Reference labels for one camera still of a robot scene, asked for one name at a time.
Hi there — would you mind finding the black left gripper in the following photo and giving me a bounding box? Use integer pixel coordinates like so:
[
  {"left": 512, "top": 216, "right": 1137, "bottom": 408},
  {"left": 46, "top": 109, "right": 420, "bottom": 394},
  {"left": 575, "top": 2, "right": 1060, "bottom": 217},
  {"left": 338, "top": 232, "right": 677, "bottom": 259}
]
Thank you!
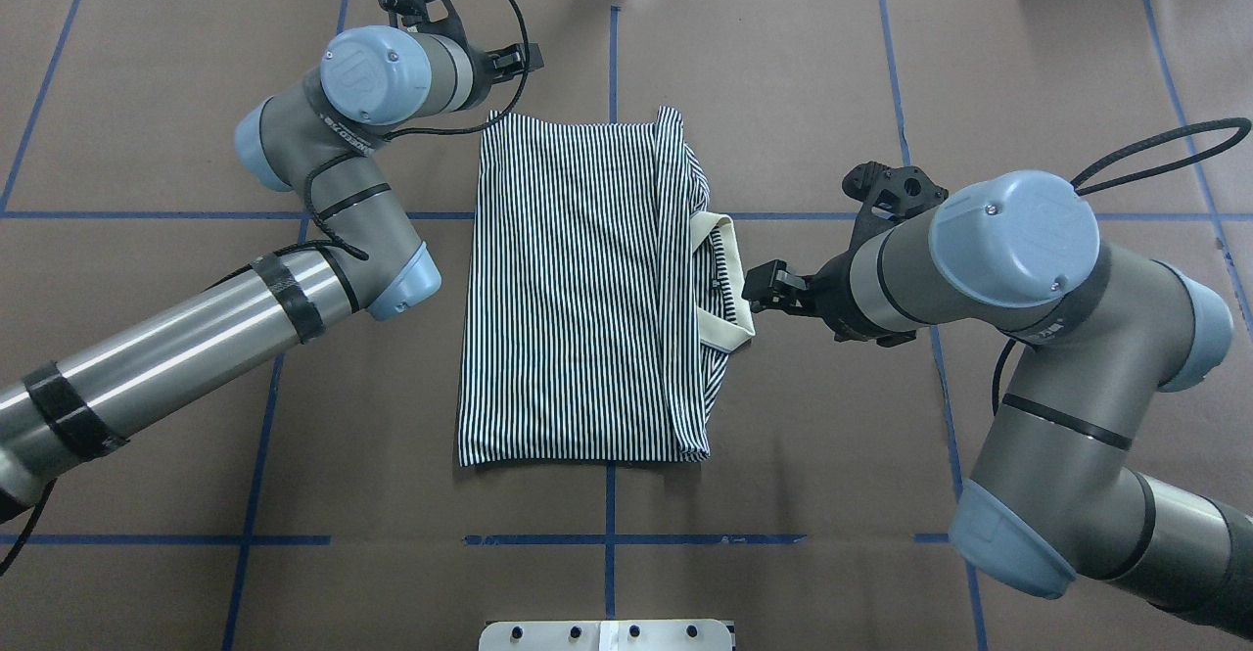
[{"left": 378, "top": 0, "right": 545, "bottom": 110}]

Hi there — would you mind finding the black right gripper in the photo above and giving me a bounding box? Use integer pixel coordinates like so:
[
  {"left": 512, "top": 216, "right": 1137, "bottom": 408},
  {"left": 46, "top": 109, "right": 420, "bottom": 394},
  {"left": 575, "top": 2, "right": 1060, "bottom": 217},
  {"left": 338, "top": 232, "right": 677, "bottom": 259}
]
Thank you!
[{"left": 741, "top": 161, "right": 949, "bottom": 348}]

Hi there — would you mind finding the navy white striped polo shirt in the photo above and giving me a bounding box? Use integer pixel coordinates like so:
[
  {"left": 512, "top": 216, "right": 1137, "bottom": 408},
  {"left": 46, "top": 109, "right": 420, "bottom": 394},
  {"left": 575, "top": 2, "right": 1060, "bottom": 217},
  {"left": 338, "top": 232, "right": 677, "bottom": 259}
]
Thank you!
[{"left": 457, "top": 106, "right": 756, "bottom": 467}]

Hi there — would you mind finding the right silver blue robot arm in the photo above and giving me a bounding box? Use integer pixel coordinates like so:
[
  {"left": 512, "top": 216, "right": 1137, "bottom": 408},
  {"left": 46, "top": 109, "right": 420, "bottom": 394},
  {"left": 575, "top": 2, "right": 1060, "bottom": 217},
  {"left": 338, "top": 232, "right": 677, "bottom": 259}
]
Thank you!
[{"left": 742, "top": 163, "right": 1252, "bottom": 638}]

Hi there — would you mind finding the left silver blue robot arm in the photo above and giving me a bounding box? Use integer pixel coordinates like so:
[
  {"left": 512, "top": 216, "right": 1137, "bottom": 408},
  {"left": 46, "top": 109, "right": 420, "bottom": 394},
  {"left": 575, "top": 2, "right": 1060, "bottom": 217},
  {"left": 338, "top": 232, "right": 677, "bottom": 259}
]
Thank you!
[{"left": 1, "top": 0, "right": 544, "bottom": 521}]

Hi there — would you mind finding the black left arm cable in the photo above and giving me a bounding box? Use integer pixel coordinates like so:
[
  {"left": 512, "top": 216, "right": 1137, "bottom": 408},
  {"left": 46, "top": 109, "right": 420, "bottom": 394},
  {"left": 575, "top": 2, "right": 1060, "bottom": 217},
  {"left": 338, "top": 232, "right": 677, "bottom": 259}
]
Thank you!
[{"left": 294, "top": 0, "right": 534, "bottom": 262}]

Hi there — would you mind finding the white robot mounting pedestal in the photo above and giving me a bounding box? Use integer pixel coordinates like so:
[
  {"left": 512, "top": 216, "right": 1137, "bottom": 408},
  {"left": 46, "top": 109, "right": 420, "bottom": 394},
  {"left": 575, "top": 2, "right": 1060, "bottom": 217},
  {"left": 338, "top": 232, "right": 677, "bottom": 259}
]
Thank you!
[{"left": 477, "top": 617, "right": 737, "bottom": 650}]

